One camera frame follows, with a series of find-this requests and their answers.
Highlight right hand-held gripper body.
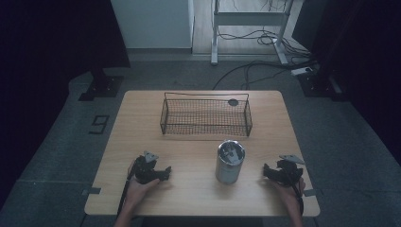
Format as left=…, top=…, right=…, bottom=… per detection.
left=269, top=153, right=306, bottom=187

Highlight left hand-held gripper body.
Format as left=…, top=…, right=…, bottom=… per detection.
left=132, top=150, right=166, bottom=185

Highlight silver metal can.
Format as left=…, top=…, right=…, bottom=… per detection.
left=215, top=139, right=246, bottom=185

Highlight black wire mesh basket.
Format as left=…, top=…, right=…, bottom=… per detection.
left=159, top=92, right=253, bottom=138

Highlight person's right hand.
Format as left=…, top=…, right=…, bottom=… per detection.
left=272, top=177, right=306, bottom=210

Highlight person's left hand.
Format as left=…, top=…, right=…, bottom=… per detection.
left=125, top=159, right=161, bottom=212

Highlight black stand base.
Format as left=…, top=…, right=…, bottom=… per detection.
left=78, top=67, right=125, bottom=102
left=297, top=71, right=344, bottom=102

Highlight white power strip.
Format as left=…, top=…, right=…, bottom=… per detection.
left=290, top=65, right=314, bottom=77

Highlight dark curtain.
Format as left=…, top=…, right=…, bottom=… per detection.
left=291, top=0, right=401, bottom=157
left=0, top=0, right=131, bottom=209

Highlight white cabinet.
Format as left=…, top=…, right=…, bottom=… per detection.
left=110, top=0, right=195, bottom=55

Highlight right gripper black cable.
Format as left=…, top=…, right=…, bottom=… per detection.
left=291, top=181, right=305, bottom=217

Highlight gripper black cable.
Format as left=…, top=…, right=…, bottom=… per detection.
left=116, top=159, right=139, bottom=218
left=291, top=181, right=305, bottom=217

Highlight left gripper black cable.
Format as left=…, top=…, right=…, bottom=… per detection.
left=116, top=159, right=139, bottom=218

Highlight black floor cables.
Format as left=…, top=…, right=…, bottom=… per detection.
left=211, top=27, right=320, bottom=92

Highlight white desk frame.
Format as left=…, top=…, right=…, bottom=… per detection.
left=210, top=0, right=304, bottom=66

